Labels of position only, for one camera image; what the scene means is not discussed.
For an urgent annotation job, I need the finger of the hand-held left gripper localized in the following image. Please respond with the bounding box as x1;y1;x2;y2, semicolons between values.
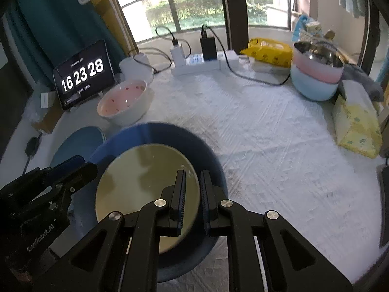
50;162;99;196
48;155;86;174

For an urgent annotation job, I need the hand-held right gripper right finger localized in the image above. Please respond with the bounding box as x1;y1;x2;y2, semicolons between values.
200;170;354;292

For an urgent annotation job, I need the small white box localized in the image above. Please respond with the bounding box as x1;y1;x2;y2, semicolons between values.
40;91;57;109

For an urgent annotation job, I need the cardboard box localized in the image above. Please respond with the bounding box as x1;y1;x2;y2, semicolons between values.
30;109;65;135

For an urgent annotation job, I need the white power strip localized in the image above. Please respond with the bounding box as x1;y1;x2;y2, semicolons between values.
171;53;244;77

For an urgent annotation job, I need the small black device with cable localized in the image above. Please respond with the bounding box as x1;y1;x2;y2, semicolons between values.
18;136;42;177

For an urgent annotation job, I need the blue white package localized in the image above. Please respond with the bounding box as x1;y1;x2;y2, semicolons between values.
293;13;323;42

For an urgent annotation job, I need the steel bowl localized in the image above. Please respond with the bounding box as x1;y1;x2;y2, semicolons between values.
293;41;346;68

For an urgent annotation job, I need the yellow curtain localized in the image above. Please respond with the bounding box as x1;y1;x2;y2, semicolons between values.
75;0;138;57

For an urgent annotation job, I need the cream bowl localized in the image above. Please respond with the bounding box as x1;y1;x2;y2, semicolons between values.
94;143;201;255

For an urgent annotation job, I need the dark blue bowl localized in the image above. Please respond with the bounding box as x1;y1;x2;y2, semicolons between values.
72;122;229;283

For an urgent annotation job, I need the flat white box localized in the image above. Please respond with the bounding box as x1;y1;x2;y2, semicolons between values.
250;60;291;75

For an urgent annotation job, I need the black tablet clock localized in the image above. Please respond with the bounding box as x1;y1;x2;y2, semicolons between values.
52;39;116;112

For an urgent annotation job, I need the dark object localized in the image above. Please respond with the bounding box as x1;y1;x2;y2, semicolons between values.
377;157;389;190

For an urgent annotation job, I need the yellow tissue pack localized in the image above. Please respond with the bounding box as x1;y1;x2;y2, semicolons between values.
331;95;383;159

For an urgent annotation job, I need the black charger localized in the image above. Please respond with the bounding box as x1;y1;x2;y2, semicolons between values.
199;36;218;61

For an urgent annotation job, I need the white cup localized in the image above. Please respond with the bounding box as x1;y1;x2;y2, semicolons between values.
118;53;154;83

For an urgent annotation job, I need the grey cloth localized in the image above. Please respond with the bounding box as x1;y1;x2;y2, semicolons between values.
342;64;385;103

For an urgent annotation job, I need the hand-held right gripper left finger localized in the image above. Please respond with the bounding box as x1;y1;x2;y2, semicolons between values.
31;170;186;292

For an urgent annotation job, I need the light blue plate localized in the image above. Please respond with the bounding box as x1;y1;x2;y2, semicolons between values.
49;126;106;171

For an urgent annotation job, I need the balcony railing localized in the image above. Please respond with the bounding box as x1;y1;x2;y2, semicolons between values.
114;0;305;42

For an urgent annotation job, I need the teal curtain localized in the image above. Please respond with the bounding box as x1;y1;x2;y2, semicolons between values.
5;0;127;80

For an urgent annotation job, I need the yellow plastic package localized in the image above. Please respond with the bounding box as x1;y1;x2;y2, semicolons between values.
240;38;293;68

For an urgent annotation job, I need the white bowl with pink inside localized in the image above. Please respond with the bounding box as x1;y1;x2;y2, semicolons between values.
96;79;154;127

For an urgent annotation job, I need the white charger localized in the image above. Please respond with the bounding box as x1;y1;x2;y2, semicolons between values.
170;44;186;66

